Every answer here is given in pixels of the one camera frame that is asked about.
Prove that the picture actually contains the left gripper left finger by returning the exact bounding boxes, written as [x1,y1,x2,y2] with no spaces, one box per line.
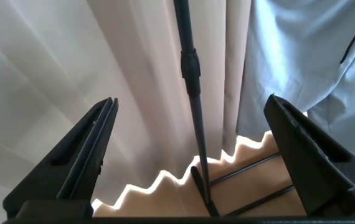
[2,97,119,218]

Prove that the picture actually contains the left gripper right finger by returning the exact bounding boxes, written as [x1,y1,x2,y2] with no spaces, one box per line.
[263,94,355,217]

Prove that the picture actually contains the pale grey shorts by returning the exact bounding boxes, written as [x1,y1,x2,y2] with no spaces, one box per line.
[236,0,355,174]

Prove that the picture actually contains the black clothes rack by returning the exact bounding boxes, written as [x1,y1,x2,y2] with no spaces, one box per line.
[173,0,296,218]

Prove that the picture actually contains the beige curtain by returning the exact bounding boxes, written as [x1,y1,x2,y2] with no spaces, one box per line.
[0,0,253,224]

